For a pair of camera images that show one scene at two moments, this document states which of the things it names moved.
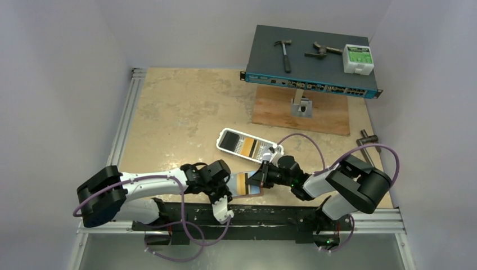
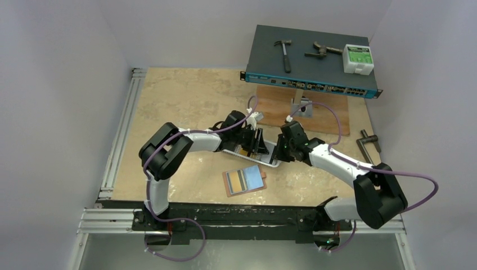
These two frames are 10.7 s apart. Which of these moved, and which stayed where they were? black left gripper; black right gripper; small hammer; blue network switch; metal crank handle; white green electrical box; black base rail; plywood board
Moved: black right gripper; black left gripper
Stayed: white green electrical box; small hammer; metal crank handle; black base rail; blue network switch; plywood board
